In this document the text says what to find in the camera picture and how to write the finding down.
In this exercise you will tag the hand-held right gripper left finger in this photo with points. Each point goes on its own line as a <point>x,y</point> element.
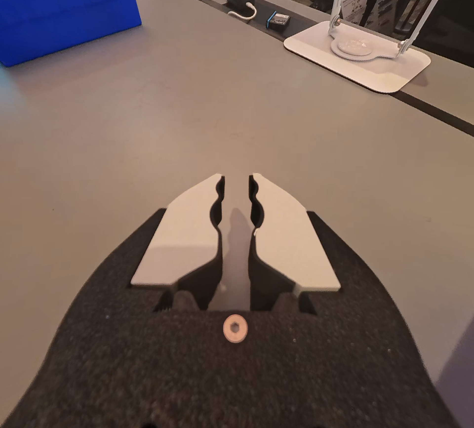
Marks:
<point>181,242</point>

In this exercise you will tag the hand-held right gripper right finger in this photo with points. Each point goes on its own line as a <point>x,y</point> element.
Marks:
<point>292,250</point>

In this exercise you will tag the blue plastic bin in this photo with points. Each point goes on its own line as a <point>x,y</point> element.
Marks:
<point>66,9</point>

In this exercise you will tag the small black battery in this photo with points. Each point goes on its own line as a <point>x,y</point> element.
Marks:
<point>278,20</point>

